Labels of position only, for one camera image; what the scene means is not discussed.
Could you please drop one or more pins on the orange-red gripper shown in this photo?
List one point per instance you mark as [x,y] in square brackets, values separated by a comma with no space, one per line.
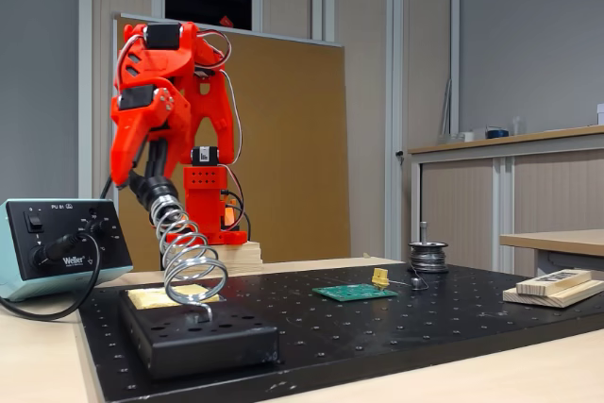
[137,124]

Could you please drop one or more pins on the black soldering iron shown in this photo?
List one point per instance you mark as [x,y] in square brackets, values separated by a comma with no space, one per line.
[139,186]

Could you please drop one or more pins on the orange-red robot arm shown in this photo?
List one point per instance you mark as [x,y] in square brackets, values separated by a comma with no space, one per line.
[219,101]

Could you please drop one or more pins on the teal Weller soldering station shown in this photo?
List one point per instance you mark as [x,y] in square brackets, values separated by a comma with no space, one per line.
[19,275]

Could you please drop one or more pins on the green circuit board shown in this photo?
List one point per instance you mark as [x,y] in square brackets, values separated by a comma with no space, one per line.
[354,293]

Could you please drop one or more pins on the yellow cleaning sponge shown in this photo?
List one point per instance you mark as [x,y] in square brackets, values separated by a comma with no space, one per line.
[146,298]

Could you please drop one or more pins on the small red object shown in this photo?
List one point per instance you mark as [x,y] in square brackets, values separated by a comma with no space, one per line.
[226,21]

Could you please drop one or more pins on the black stand with spring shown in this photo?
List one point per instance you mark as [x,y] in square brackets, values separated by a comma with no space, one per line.
[198,346]

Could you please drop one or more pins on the tall beige cabinet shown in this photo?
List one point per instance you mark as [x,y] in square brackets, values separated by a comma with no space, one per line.
[363,91]

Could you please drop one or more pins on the yellow power connector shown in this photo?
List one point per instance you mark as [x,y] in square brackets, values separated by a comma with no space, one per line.
[379,276]

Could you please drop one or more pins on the black perforated breadboard plate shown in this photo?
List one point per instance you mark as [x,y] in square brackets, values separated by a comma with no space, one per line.
[377,327]

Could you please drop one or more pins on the silver washer screw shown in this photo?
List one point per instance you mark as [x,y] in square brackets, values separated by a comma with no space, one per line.
[417,283]

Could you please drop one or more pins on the leaning metal rods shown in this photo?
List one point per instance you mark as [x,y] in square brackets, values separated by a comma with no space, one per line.
[447,108]

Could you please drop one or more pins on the low beige sliding-door cabinet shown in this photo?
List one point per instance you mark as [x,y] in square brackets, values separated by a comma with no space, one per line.
[458,200]

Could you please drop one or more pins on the dark blue round tin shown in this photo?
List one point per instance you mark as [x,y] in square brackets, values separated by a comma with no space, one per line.
[498,132]

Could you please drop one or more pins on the clear plastic bottle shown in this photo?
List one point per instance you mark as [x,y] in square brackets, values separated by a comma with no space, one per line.
[516,125]

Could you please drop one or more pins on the light wood desk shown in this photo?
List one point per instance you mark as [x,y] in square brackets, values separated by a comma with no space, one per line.
[557,240]

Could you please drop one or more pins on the printed Kapla wooden plank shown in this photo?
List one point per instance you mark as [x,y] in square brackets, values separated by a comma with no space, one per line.
[552,281]

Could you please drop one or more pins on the wooden blocks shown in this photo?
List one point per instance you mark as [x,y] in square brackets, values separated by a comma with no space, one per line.
[566,299]

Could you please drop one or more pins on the white square box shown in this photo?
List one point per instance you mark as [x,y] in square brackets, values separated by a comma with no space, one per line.
[600,113]

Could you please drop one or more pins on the metal post screw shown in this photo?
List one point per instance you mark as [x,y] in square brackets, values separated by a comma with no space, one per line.
[424,230]

